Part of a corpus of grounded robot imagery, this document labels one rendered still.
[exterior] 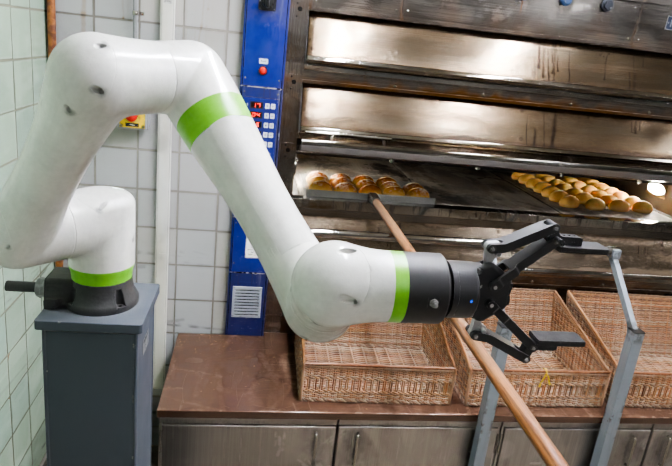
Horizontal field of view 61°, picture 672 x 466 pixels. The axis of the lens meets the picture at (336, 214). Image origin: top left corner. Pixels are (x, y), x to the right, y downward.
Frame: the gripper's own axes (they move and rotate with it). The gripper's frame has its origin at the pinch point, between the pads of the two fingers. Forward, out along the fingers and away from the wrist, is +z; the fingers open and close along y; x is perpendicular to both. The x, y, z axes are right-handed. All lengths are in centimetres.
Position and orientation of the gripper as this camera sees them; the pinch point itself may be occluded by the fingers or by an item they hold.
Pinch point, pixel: (583, 294)
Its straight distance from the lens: 86.4
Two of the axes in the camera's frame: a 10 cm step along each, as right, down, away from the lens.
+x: 1.4, 2.9, -9.5
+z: 9.8, 0.6, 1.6
